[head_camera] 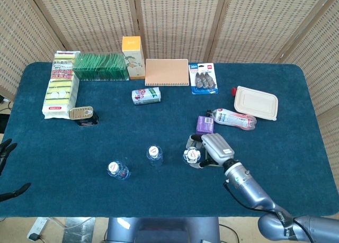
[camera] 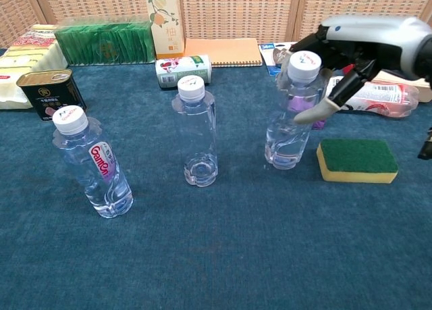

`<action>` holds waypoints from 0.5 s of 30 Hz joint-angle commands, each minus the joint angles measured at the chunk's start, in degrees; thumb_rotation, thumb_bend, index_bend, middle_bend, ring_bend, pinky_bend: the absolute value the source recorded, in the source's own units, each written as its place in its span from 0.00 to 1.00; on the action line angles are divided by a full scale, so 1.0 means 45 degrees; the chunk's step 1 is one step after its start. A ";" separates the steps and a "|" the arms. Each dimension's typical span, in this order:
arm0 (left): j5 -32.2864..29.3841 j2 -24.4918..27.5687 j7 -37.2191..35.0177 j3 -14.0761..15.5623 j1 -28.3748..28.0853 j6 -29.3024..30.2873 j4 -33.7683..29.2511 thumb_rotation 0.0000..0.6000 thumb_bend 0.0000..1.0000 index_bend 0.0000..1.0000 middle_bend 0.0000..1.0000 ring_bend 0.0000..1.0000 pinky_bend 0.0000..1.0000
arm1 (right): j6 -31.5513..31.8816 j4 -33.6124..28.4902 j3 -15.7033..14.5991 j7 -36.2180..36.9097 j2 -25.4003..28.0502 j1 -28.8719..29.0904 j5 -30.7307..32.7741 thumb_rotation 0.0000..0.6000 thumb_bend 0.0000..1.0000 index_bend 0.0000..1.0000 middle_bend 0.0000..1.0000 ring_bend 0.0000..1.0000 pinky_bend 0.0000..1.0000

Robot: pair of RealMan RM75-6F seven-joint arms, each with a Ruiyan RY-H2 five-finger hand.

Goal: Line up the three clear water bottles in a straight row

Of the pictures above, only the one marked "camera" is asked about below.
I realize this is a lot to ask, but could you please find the blue correction tape pack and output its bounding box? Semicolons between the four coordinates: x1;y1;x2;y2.
259;42;294;76

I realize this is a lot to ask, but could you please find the tall orange white carton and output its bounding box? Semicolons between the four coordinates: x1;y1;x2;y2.
143;0;186;60

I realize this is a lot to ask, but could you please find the clear water bottle red label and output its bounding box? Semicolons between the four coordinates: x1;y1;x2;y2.
51;105;134;219

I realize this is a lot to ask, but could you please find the green yellow scouring sponge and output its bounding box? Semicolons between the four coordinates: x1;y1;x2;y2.
316;138;399;184

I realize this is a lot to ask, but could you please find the orange spiral notebook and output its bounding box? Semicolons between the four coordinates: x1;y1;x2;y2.
184;38;263;68

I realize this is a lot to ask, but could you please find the green tea sachet box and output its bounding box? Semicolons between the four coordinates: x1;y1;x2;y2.
53;18;157;66

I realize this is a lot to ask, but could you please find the white green lying can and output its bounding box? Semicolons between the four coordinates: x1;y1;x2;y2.
155;55;213;91

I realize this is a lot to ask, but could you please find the yellow sponge multipack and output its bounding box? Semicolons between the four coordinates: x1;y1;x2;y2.
0;24;68;110

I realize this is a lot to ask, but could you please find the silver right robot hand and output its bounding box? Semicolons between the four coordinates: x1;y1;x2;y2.
290;15;432;125

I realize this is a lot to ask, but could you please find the lying bottle red white label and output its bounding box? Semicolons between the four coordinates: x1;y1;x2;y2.
325;76;420;119

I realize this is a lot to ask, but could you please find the blue table carpet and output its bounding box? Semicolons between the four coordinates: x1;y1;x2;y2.
0;41;432;310

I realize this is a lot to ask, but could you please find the black luncheon meat can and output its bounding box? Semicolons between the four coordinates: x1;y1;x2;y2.
16;68;87;122

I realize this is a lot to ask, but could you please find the clear water bottle white cap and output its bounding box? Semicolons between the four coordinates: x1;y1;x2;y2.
264;50;333;171
171;74;219;188

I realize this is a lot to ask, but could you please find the woven bamboo folding screen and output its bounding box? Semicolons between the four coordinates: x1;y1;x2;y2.
0;0;432;49

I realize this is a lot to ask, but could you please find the beige lidded food container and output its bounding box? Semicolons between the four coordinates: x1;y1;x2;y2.
374;70;432;103

